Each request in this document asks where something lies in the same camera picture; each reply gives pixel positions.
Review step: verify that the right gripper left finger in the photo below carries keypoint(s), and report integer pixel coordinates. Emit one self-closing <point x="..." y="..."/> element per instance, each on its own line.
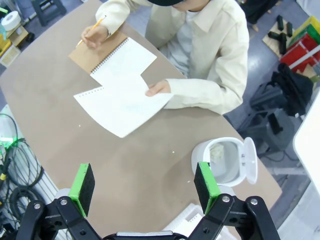
<point x="85" y="190"/>

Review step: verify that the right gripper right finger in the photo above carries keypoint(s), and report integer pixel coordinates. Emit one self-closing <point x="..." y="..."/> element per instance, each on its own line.
<point x="205" y="185"/>

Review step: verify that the white notebook paper sheet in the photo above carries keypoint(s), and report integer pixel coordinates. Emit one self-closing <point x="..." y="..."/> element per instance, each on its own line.
<point x="120" y="107"/>

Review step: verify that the brown spiral notebook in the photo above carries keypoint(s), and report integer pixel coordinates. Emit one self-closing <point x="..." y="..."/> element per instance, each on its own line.
<point x="125" y="60"/>

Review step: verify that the yellow pencil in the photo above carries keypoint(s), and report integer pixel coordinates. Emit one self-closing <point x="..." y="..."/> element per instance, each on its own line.
<point x="98" y="22"/>

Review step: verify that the person left forearm cream sleeve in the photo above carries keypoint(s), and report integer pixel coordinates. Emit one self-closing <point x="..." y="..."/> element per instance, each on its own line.
<point x="205" y="95"/>

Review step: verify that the person right forearm cream sleeve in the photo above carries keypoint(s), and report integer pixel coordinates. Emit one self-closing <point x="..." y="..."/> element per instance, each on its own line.
<point x="115" y="15"/>

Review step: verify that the person left hand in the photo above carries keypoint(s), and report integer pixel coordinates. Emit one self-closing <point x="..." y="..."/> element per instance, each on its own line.
<point x="161" y="88"/>

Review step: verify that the person right hand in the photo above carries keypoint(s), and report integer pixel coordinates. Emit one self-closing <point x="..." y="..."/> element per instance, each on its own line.
<point x="96" y="33"/>

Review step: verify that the white lidded trash bin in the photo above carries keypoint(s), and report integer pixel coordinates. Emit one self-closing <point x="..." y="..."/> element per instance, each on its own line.
<point x="198" y="155"/>

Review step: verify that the white perforated plastic basket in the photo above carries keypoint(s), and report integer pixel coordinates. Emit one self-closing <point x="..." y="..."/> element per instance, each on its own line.
<point x="180" y="222"/>

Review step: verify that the black step stool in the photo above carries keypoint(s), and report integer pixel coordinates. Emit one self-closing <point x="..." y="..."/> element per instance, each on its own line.
<point x="265" y="100"/>

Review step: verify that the large white desk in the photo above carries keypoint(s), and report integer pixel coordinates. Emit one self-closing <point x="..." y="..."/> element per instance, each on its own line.
<point x="310" y="140"/>

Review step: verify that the black jacket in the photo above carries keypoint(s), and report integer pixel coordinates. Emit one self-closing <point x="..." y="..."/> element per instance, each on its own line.
<point x="292" y="87"/>

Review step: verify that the person torso cream jacket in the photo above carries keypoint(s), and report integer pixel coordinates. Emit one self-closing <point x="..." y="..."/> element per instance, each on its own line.
<point x="215" y="50"/>

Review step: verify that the brown cardboard board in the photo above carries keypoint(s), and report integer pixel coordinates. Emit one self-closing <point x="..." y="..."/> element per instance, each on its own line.
<point x="271" y="42"/>

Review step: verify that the black rectangular block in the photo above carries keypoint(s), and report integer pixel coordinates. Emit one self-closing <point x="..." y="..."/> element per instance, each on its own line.
<point x="276" y="35"/>
<point x="283" y="43"/>
<point x="280" y="22"/>
<point x="289" y="28"/>

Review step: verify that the white tape roll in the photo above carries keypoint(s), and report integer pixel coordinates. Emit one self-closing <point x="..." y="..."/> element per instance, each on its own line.
<point x="16" y="22"/>

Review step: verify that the grey plastic stool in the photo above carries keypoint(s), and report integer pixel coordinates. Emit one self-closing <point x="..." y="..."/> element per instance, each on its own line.
<point x="47" y="10"/>

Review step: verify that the black cap of person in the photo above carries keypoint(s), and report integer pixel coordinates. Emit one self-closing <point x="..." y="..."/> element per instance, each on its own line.
<point x="165" y="2"/>

